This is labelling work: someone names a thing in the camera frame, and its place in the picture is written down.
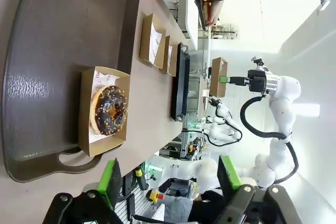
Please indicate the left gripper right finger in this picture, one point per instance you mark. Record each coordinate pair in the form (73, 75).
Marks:
(228, 179)

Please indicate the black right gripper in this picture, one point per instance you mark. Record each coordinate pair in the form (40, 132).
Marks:
(257, 81)

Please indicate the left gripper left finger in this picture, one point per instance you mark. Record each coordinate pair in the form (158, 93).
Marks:
(110, 182)

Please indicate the brown cardboard food box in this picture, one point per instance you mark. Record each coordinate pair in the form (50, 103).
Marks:
(145, 40)
(85, 119)
(218, 72)
(165, 56)

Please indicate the white printed paper liner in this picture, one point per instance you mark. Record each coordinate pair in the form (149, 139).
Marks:
(169, 58)
(105, 77)
(155, 43)

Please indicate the chocolate nut donut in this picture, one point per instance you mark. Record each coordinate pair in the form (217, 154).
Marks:
(105, 103)

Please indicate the dark plastic serving tray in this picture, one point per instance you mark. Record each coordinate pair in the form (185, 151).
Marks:
(52, 51)
(179, 82)
(200, 6)

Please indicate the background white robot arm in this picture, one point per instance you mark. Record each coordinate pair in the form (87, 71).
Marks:
(225, 124)

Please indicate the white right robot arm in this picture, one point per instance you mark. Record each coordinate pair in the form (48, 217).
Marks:
(283, 113)

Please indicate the person right hand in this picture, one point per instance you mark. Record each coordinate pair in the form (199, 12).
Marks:
(215, 11)

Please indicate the yellow red emergency stop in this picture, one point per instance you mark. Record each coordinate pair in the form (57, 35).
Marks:
(156, 195)

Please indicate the seated operator grey top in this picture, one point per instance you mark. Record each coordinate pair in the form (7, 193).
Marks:
(181, 208)

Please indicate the white rounded table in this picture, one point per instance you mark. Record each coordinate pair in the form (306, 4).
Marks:
(193, 11)

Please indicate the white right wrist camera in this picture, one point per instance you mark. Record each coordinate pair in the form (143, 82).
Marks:
(258, 62)

